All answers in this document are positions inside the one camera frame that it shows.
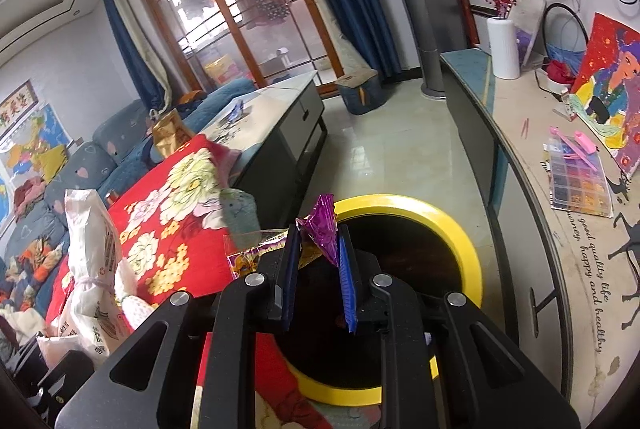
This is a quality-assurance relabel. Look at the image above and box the blue stool with wooden top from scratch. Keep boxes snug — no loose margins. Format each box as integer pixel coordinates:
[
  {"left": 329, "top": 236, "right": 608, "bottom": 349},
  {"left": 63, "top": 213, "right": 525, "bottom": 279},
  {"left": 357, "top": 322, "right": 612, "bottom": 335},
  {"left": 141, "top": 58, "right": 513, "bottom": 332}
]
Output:
[{"left": 334, "top": 69, "right": 394, "bottom": 116}]

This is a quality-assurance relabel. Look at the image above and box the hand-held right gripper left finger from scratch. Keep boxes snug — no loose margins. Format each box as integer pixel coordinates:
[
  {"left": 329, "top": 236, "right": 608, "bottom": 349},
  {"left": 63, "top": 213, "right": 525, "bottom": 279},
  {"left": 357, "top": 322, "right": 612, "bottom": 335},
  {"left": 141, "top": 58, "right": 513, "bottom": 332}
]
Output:
[{"left": 55, "top": 224, "right": 302, "bottom": 429}]

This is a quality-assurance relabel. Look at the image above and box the clear bead organizer box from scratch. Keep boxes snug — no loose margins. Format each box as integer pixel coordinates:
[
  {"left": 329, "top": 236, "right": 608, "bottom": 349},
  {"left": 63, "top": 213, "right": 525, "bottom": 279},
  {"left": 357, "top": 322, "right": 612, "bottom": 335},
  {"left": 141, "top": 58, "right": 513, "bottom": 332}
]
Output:
[{"left": 542, "top": 136, "right": 614, "bottom": 218}]

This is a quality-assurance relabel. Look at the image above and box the yellow cardboard box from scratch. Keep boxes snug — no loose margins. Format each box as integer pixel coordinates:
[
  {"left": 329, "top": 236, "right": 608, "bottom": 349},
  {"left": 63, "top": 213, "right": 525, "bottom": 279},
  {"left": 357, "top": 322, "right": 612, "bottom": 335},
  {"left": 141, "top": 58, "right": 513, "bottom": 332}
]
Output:
[{"left": 205, "top": 54, "right": 251, "bottom": 86}]

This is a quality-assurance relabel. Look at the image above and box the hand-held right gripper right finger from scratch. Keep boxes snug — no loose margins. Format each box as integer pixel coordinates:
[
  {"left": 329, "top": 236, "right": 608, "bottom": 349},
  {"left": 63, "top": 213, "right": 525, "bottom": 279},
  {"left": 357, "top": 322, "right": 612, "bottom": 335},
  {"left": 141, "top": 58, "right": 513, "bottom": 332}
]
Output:
[{"left": 337, "top": 228, "right": 581, "bottom": 429}]

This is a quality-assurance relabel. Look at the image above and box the grey coffee table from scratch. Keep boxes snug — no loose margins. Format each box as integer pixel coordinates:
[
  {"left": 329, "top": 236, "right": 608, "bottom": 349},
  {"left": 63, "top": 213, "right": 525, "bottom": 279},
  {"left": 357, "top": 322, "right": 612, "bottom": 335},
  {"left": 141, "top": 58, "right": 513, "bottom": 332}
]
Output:
[{"left": 200, "top": 69, "right": 329, "bottom": 230}]

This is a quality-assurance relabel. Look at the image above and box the yellow rimmed trash bin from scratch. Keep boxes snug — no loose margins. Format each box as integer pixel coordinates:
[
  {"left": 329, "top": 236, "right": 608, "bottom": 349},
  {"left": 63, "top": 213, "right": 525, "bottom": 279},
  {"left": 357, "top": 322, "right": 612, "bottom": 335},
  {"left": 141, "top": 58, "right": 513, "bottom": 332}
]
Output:
[{"left": 285, "top": 195, "right": 485, "bottom": 406}]

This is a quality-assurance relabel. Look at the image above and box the blue curtain with beige lining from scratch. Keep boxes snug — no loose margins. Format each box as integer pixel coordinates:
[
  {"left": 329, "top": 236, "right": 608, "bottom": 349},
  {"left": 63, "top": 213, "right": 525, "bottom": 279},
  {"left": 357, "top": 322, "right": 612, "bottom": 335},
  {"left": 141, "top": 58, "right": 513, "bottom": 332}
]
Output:
[{"left": 100, "top": 0, "right": 173, "bottom": 111}]

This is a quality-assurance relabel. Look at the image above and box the patterned quilt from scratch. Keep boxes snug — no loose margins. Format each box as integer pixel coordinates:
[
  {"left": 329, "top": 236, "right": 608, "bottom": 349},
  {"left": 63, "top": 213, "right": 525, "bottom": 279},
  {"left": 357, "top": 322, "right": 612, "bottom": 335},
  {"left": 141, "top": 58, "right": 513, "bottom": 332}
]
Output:
[{"left": 0, "top": 236, "right": 71, "bottom": 310}]

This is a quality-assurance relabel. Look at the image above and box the gold paper bag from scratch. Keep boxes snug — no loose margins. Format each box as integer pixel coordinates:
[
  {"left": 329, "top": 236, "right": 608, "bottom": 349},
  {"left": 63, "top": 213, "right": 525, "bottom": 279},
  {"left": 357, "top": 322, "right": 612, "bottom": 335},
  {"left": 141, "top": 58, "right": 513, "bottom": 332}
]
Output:
[{"left": 151, "top": 109, "right": 196, "bottom": 160}]

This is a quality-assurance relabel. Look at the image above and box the hanging drying rack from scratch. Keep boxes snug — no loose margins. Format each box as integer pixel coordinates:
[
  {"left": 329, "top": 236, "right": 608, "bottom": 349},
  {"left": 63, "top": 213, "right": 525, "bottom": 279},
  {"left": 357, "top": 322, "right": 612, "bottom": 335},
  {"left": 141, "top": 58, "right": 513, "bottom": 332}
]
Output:
[{"left": 250, "top": 0, "right": 294, "bottom": 23}]

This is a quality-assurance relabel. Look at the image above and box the blue heart print sofa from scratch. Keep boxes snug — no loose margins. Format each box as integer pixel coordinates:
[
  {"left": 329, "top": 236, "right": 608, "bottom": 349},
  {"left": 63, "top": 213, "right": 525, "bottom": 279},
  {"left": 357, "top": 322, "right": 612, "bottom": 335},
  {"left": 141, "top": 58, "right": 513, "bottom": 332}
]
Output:
[{"left": 0, "top": 76, "right": 257, "bottom": 345}]

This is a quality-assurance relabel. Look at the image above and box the long grey cabinet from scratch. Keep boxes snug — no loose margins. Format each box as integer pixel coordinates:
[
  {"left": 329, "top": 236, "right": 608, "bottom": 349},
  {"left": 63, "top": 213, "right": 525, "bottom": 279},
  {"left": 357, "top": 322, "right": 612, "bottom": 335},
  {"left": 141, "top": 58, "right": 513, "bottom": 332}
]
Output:
[{"left": 439, "top": 49, "right": 640, "bottom": 429}]

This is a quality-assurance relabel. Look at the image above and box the country wall map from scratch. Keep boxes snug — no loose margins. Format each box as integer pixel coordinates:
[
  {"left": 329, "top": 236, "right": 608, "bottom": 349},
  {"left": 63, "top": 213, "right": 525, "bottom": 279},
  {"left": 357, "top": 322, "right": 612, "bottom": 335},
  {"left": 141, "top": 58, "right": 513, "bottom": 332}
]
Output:
[{"left": 0, "top": 102, "right": 71, "bottom": 190}]

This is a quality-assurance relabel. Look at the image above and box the purple canvas board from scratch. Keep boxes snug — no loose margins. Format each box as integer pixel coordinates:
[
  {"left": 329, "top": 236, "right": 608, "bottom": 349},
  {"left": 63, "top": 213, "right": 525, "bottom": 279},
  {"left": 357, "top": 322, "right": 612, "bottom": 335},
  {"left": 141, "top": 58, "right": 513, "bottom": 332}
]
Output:
[{"left": 510, "top": 0, "right": 547, "bottom": 71}]

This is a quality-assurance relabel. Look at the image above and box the white plastic bag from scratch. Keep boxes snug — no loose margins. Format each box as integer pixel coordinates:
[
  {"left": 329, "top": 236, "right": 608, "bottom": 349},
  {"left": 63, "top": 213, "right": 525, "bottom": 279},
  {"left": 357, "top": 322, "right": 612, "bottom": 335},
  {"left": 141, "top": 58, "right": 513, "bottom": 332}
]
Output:
[{"left": 37, "top": 189, "right": 156, "bottom": 367}]

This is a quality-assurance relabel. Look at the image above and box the clear printed snack wrapper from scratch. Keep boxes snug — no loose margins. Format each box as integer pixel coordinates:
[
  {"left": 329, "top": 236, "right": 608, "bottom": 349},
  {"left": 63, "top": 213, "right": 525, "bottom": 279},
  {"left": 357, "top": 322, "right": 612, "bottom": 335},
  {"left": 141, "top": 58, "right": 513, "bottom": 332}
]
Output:
[{"left": 224, "top": 229, "right": 327, "bottom": 281}]

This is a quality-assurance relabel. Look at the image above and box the blue basket with black handle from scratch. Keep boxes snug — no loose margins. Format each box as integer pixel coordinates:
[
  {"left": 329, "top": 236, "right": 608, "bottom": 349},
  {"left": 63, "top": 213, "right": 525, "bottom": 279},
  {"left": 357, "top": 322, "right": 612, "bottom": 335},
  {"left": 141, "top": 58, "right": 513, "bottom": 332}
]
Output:
[{"left": 542, "top": 3, "right": 589, "bottom": 68}]

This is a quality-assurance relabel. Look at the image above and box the red item in white bowl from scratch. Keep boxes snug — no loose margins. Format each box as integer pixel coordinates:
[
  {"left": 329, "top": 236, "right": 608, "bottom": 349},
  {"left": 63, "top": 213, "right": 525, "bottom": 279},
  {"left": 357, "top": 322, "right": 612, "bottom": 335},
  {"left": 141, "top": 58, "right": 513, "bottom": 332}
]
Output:
[{"left": 537, "top": 59, "right": 576, "bottom": 93}]

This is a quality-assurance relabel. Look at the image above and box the pile of red clothes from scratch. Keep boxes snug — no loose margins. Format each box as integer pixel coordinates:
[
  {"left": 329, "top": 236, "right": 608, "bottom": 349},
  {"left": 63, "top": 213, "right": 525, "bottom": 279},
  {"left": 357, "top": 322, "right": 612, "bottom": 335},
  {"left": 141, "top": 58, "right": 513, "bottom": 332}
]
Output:
[{"left": 12, "top": 176, "right": 47, "bottom": 216}]

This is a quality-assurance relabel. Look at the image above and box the pink plastic tool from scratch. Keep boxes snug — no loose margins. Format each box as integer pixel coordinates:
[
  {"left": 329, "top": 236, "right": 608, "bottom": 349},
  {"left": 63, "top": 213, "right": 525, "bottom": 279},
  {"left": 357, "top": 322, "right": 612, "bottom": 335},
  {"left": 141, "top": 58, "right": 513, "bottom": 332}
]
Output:
[{"left": 549, "top": 125, "right": 600, "bottom": 158}]

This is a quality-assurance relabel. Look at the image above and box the red floral blanket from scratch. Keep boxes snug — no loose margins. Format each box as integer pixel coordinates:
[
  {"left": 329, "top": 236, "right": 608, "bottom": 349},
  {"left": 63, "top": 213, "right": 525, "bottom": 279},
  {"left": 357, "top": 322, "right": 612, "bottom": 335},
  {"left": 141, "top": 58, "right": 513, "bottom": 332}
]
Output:
[{"left": 45, "top": 134, "right": 346, "bottom": 429}]

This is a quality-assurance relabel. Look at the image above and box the white cloth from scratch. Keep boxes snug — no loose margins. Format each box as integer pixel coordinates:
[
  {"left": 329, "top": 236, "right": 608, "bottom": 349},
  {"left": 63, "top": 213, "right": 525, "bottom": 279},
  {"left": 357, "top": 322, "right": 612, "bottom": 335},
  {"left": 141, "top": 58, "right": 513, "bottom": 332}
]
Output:
[{"left": 0, "top": 308, "right": 47, "bottom": 360}]

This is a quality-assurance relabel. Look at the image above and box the wooden framed glass door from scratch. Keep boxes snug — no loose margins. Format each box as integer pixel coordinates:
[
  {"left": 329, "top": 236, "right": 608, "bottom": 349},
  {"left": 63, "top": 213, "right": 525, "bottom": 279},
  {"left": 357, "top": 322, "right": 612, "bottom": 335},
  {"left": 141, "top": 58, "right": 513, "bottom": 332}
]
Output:
[{"left": 131, "top": 0, "right": 347, "bottom": 96}]

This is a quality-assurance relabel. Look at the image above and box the purple foil wrapper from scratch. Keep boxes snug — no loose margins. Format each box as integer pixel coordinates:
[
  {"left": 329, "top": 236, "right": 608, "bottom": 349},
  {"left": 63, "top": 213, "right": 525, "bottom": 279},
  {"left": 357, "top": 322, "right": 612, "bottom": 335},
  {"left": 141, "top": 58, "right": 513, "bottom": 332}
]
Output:
[{"left": 296, "top": 194, "right": 341, "bottom": 268}]

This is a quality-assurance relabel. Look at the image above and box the framed calligraphy scroll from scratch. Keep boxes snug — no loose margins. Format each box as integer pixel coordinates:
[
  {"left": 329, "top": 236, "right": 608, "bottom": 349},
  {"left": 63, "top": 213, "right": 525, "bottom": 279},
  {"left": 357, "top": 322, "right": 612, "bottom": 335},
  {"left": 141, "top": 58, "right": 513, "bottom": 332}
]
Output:
[{"left": 0, "top": 79, "right": 48, "bottom": 140}]

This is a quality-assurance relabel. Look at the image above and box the colourful figure painting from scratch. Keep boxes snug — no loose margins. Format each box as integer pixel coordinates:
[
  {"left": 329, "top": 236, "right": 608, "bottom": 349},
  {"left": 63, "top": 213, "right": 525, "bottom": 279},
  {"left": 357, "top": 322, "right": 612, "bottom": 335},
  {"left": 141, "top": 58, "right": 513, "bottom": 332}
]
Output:
[{"left": 567, "top": 12, "right": 640, "bottom": 178}]

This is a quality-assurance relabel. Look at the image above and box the white ribbed vase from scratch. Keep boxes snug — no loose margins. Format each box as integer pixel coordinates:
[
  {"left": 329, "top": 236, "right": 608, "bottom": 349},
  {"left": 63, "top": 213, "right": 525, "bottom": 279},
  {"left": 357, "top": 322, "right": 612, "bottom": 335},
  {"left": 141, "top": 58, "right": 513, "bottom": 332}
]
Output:
[{"left": 486, "top": 16, "right": 522, "bottom": 80}]

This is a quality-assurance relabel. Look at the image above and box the grey blue cloth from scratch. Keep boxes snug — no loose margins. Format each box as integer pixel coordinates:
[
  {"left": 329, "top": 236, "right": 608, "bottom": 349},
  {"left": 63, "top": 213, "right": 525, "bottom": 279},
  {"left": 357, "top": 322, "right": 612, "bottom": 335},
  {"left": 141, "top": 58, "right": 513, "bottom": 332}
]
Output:
[{"left": 220, "top": 188, "right": 262, "bottom": 238}]

